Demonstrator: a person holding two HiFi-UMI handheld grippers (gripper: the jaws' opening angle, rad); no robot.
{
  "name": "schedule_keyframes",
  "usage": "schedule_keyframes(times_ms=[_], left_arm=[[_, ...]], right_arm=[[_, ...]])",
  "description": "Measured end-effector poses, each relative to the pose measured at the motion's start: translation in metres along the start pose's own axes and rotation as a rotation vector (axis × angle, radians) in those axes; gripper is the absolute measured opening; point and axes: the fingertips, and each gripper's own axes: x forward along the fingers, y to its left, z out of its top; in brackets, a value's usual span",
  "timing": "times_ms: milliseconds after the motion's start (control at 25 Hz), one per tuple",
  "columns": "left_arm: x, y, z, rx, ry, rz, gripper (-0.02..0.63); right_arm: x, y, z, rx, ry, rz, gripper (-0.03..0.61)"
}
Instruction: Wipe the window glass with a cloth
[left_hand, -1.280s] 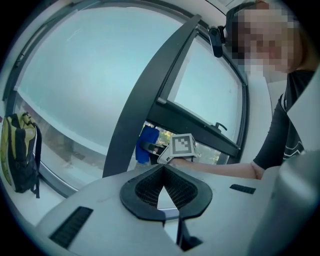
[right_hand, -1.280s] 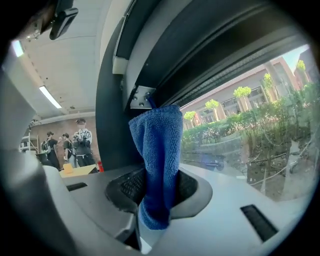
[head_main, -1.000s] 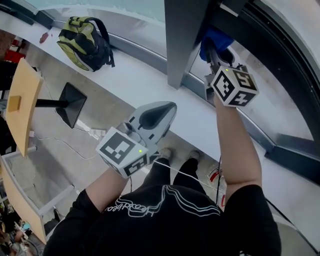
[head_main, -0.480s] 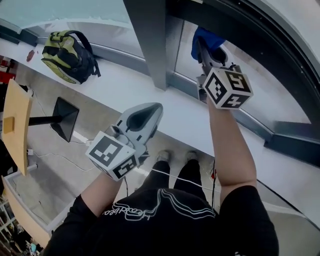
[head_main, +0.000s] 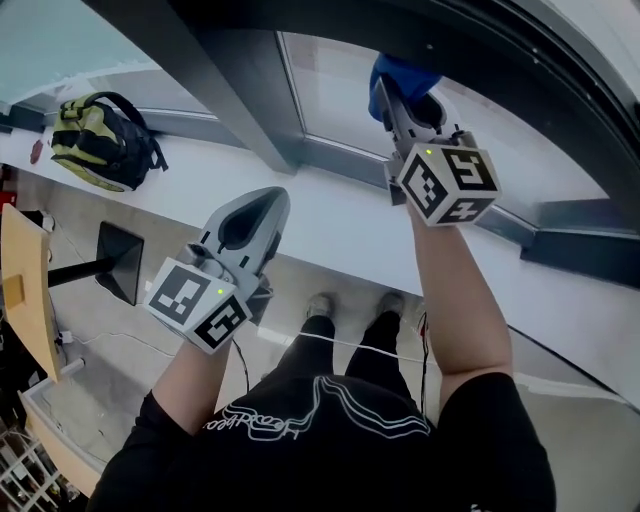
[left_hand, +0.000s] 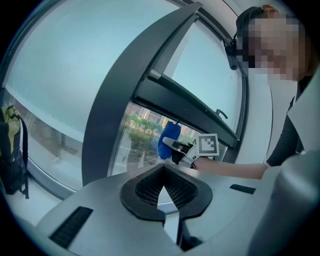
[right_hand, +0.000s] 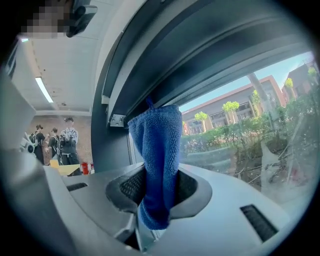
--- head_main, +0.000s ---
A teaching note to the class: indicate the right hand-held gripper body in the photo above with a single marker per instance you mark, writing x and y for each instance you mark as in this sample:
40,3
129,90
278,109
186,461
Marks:
440,185

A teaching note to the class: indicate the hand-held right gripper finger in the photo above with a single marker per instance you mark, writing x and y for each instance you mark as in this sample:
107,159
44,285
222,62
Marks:
395,120
435,117

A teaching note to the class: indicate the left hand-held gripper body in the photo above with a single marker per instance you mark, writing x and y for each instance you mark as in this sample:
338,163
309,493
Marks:
200,300

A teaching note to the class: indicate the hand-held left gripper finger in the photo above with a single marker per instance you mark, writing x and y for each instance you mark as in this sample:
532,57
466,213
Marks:
212,225
272,245

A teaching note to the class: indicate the blue cloth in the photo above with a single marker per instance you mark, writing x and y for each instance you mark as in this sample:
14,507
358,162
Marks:
400,75

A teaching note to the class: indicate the clear window glass pane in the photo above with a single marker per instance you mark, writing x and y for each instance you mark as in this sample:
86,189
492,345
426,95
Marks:
340,100

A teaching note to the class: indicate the large window glass pane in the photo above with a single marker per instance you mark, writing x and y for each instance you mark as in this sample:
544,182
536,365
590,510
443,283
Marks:
165,90

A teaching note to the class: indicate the person's right forearm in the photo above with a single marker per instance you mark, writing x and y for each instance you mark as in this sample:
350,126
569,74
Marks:
460,300

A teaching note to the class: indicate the person's left forearm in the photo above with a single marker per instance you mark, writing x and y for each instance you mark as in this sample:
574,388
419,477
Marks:
195,385

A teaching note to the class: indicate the white windowsill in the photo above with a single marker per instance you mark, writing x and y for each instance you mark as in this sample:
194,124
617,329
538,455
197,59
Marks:
340,215

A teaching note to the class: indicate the person's left grey shoe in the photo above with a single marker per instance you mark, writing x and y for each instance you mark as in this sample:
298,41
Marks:
319,305

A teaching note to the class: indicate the person's grey shoe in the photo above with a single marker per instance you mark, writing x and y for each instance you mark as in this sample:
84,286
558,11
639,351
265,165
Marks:
392,302
319,305

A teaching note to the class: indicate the person's black trousers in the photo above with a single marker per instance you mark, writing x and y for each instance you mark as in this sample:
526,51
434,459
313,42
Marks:
310,350

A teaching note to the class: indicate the person's right grey shoe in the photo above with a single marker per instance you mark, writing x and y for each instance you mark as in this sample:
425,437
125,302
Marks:
392,302

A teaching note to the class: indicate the green black backpack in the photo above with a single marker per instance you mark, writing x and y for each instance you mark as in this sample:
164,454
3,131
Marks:
100,145

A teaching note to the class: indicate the small wooden block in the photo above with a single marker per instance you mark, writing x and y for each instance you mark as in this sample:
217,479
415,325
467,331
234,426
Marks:
14,290

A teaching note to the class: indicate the person's black t-shirt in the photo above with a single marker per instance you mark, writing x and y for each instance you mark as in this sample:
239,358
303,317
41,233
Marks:
325,450

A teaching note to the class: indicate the red box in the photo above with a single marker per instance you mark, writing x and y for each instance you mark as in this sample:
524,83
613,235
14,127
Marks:
9,185

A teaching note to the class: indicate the dark window frame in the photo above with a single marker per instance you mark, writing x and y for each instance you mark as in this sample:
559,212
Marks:
225,60

